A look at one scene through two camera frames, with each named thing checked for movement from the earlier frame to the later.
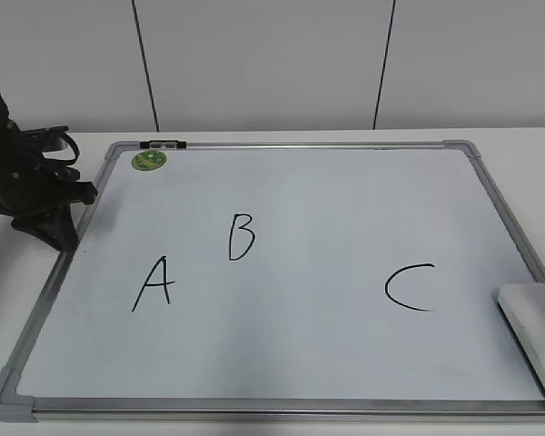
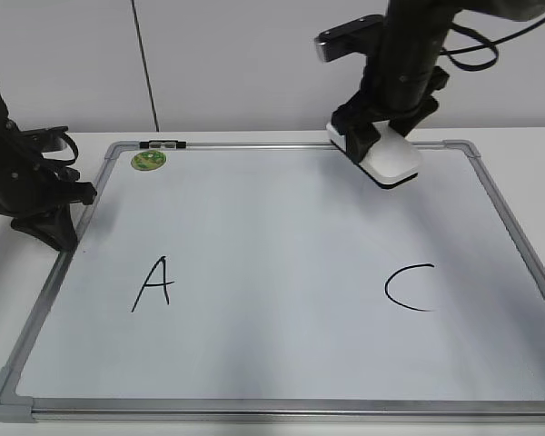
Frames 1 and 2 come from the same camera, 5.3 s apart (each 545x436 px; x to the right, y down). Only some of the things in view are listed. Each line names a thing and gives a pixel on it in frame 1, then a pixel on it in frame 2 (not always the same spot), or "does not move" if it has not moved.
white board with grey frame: (282, 282) does not move
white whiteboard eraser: (530, 311) -> (392, 160)
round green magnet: (149, 161) does not move
